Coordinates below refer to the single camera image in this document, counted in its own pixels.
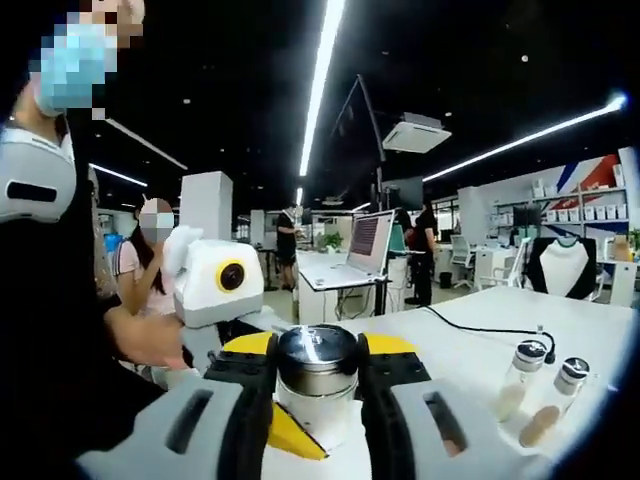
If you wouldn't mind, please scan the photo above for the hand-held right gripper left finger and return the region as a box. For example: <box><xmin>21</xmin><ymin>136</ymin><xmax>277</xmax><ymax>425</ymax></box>
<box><xmin>74</xmin><ymin>333</ymin><xmax>279</xmax><ymax>480</ymax></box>

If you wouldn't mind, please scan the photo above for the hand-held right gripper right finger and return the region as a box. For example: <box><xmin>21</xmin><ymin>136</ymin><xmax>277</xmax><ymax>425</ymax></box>
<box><xmin>357</xmin><ymin>331</ymin><xmax>551</xmax><ymax>480</ymax></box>

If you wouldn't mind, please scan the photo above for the small white-powder seasoning bottle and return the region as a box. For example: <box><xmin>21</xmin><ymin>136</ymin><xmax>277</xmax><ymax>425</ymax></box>
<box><xmin>267</xmin><ymin>324</ymin><xmax>364</xmax><ymax>451</ymax></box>

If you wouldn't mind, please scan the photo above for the tall white-powder seasoning bottle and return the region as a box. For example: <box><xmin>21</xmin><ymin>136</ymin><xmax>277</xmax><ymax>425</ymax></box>
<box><xmin>494</xmin><ymin>338</ymin><xmax>547</xmax><ymax>424</ymax></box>

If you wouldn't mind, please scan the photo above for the tall brown-spice seasoning bottle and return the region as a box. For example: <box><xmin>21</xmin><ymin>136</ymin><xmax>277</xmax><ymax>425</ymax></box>
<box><xmin>518</xmin><ymin>356</ymin><xmax>591</xmax><ymax>449</ymax></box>

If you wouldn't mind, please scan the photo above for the person's left hand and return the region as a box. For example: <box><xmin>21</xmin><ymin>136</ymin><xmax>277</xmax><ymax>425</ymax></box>
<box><xmin>143</xmin><ymin>318</ymin><xmax>194</xmax><ymax>374</ymax></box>

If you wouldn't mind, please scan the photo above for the white standing desk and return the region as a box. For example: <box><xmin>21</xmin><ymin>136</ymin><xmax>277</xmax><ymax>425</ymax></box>
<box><xmin>294</xmin><ymin>249</ymin><xmax>401</xmax><ymax>324</ymax></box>

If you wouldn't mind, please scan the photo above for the leafy background plant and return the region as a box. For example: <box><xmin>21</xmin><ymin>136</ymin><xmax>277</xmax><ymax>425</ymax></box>
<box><xmin>317</xmin><ymin>230</ymin><xmax>345</xmax><ymax>254</ymax></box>

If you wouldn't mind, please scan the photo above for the thin ceiling light strip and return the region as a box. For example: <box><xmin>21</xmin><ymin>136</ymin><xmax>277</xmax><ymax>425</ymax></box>
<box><xmin>89</xmin><ymin>162</ymin><xmax>149</xmax><ymax>187</ymax></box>
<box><xmin>104</xmin><ymin>117</ymin><xmax>189</xmax><ymax>171</ymax></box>

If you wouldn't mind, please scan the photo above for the white open laptop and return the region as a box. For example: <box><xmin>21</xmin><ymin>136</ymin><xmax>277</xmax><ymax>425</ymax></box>
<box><xmin>312</xmin><ymin>209</ymin><xmax>396</xmax><ymax>291</ymax></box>

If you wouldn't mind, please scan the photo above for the chair with black-white garment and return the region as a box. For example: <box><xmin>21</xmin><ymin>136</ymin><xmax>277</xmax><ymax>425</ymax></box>
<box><xmin>524</xmin><ymin>236</ymin><xmax>601</xmax><ymax>301</ymax></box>

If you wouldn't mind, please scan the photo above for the black mounted monitor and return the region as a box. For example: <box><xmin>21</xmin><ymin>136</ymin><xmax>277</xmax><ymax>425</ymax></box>
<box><xmin>384</xmin><ymin>175</ymin><xmax>425</xmax><ymax>211</ymax></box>

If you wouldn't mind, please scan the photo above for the white worn chest device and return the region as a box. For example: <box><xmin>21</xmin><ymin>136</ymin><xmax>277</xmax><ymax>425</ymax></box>
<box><xmin>0</xmin><ymin>127</ymin><xmax>77</xmax><ymax>225</ymax></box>

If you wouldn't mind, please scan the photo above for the straight ceiling light strip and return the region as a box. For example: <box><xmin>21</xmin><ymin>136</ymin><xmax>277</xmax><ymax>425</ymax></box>
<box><xmin>298</xmin><ymin>0</ymin><xmax>346</xmax><ymax>177</ymax></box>

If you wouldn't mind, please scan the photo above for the ceiling air conditioner unit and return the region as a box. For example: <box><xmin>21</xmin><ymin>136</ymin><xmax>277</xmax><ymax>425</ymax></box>
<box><xmin>382</xmin><ymin>112</ymin><xmax>454</xmax><ymax>155</ymax></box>

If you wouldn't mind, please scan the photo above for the curved ceiling light strip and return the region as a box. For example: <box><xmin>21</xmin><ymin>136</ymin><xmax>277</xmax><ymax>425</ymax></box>
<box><xmin>422</xmin><ymin>94</ymin><xmax>629</xmax><ymax>182</ymax></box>

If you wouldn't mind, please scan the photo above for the black power cable with plug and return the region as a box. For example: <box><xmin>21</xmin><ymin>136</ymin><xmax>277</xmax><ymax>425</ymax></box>
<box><xmin>417</xmin><ymin>304</ymin><xmax>559</xmax><ymax>365</ymax></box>

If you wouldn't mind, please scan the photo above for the wall shelf with white boxes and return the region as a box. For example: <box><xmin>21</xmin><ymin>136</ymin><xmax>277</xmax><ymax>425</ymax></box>
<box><xmin>492</xmin><ymin>149</ymin><xmax>631</xmax><ymax>236</ymax></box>

